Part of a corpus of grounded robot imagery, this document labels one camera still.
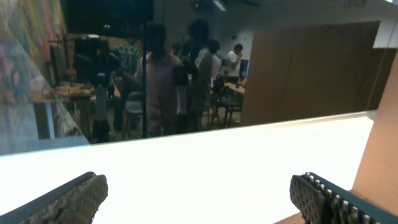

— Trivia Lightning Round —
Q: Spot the background people group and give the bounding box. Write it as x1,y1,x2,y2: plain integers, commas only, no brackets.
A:
90,18,246,141

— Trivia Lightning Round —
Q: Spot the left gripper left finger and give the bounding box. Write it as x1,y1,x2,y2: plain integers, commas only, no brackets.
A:
1,172,108,224

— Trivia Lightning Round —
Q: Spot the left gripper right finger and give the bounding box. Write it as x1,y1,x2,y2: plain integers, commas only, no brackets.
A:
289,172,397,224

